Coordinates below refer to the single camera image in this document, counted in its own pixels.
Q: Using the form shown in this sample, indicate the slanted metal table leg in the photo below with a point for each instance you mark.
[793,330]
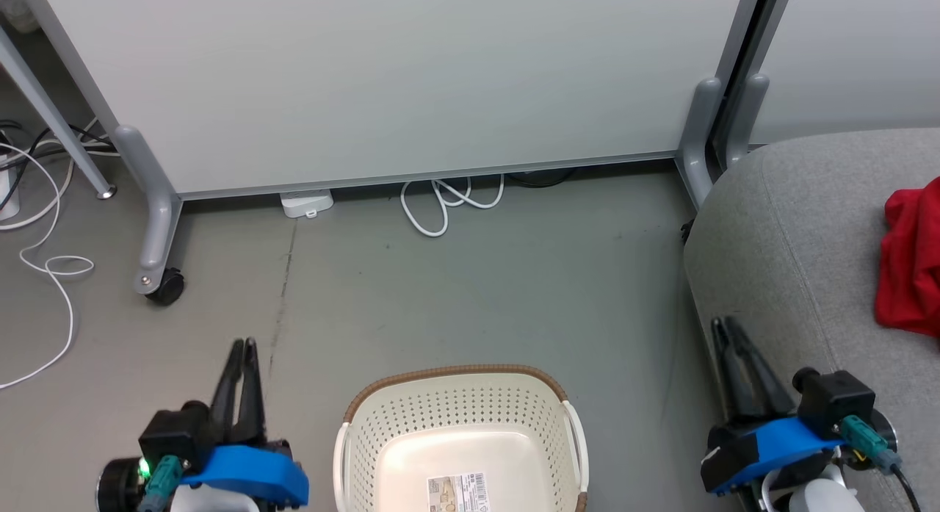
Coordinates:
[51,115]

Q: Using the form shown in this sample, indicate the narrow white partition panel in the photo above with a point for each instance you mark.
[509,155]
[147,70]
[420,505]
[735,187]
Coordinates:
[859,56]

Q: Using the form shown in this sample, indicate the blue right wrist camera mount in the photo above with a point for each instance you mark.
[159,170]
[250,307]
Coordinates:
[778,442]

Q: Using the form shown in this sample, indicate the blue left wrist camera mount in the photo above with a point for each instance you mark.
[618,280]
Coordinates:
[242,471]

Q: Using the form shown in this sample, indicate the grey partition leg with caster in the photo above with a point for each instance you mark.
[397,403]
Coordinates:
[158,225]

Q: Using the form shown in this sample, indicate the white power strip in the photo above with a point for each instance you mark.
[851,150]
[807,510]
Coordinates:
[9,192]

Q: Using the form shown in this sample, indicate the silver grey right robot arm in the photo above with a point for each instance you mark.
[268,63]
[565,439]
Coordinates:
[822,497]

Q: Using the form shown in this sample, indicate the cream perforated laundry basket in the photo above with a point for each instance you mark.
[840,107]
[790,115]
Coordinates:
[455,409]

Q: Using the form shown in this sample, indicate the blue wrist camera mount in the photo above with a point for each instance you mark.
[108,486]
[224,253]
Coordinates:
[242,471]
[778,442]

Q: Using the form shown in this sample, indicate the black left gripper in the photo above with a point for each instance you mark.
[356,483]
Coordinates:
[172,435]

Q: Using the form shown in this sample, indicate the grey fabric sofa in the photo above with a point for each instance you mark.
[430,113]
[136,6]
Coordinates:
[793,240]

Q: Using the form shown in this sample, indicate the white adapter box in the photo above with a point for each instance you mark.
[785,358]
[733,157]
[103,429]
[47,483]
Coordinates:
[307,202]

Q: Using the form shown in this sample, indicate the wide white partition panel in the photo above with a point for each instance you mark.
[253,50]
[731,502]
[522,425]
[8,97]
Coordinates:
[404,78]

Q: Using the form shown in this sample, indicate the printed basket label sticker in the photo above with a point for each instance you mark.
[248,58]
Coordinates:
[459,494]

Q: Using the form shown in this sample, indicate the plain red garment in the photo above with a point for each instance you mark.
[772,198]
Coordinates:
[914,262]

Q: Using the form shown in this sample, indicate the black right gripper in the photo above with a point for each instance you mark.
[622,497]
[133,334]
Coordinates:
[837,402]

